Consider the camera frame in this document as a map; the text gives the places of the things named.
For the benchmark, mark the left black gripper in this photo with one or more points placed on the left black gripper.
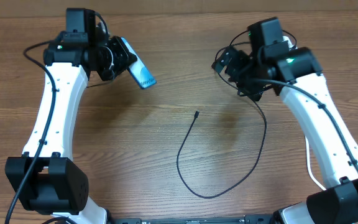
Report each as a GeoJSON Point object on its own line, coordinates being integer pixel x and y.
{"type": "Point", "coordinates": [125, 59]}

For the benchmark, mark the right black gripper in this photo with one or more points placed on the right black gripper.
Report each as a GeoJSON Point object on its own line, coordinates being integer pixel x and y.
{"type": "Point", "coordinates": [237, 62]}

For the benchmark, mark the blue Galaxy smartphone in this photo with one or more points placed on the blue Galaxy smartphone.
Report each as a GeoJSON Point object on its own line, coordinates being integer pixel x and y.
{"type": "Point", "coordinates": [138, 70]}

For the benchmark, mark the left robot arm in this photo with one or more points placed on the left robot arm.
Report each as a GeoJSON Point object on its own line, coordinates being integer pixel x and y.
{"type": "Point", "coordinates": [44, 177]}

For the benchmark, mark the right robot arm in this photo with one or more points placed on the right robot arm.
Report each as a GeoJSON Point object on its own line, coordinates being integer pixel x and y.
{"type": "Point", "coordinates": [296, 76]}

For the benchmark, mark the white power strip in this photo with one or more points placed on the white power strip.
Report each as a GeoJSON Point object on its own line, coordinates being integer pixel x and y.
{"type": "Point", "coordinates": [286, 38]}

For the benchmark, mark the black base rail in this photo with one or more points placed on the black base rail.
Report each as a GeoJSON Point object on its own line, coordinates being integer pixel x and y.
{"type": "Point", "coordinates": [247, 219]}

